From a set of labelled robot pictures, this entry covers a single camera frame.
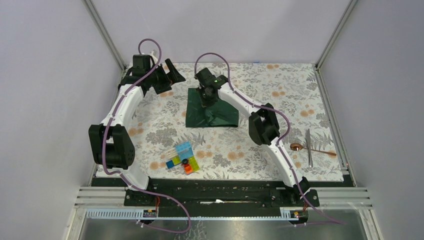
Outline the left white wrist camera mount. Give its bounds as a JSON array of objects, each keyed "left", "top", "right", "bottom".
[{"left": 149, "top": 50, "right": 159, "bottom": 64}]

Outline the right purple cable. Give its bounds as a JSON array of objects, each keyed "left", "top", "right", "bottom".
[{"left": 194, "top": 52, "right": 347, "bottom": 227}]

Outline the floral patterned table mat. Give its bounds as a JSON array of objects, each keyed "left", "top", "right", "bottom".
[{"left": 125, "top": 62, "right": 343, "bottom": 182}]

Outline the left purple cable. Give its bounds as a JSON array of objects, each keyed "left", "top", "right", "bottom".
[{"left": 101, "top": 38, "right": 193, "bottom": 234}]

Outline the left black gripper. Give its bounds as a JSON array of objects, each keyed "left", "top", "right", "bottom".
[{"left": 145, "top": 58, "right": 185, "bottom": 94}]

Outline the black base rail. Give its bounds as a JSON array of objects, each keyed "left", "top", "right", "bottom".
[{"left": 91, "top": 177, "right": 358, "bottom": 219}]

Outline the colourful toy brick assembly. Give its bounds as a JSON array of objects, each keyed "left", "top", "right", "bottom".
[{"left": 164, "top": 141, "right": 200, "bottom": 175}]

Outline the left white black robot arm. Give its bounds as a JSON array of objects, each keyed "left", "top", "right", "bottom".
[{"left": 88, "top": 54, "right": 186, "bottom": 206}]

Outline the dark green cloth napkin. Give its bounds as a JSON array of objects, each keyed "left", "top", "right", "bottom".
[{"left": 185, "top": 88, "right": 239, "bottom": 128}]

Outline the silver table knife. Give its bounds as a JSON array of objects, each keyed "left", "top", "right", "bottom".
[{"left": 305, "top": 128, "right": 314, "bottom": 168}]

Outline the right aluminium frame post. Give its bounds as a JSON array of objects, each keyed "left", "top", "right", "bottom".
[{"left": 315, "top": 0, "right": 359, "bottom": 70}]

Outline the aluminium frame post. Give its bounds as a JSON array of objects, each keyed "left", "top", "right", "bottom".
[
  {"left": 82, "top": 0, "right": 126, "bottom": 71},
  {"left": 315, "top": 0, "right": 359, "bottom": 70}
]

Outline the left aluminium frame post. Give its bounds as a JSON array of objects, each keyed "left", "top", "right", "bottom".
[{"left": 82, "top": 0, "right": 126, "bottom": 71}]

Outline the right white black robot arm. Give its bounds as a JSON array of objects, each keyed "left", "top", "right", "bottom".
[{"left": 194, "top": 68, "right": 311, "bottom": 206}]

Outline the copper spoon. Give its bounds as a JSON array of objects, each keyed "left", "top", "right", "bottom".
[{"left": 289, "top": 142, "right": 337, "bottom": 157}]

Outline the purple cable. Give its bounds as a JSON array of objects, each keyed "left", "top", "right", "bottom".
[
  {"left": 194, "top": 52, "right": 347, "bottom": 227},
  {"left": 101, "top": 38, "right": 193, "bottom": 234}
]

